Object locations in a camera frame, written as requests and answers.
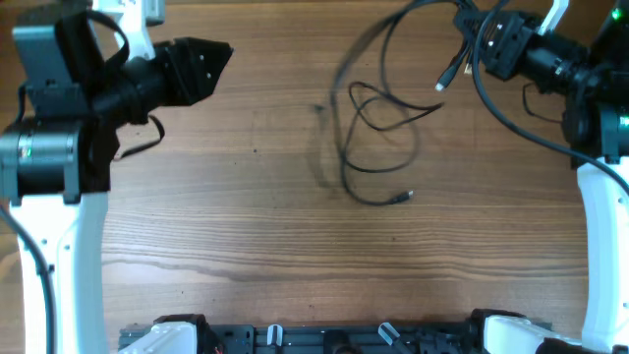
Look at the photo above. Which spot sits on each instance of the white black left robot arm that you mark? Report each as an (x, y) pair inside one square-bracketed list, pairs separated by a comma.
[(91, 69)]

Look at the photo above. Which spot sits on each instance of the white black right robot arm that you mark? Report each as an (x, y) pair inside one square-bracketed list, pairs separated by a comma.
[(594, 83)]

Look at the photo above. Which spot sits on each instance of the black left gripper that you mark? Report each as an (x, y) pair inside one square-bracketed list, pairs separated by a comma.
[(184, 61)]

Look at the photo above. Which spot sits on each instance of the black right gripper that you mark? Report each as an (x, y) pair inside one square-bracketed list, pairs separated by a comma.
[(513, 38)]

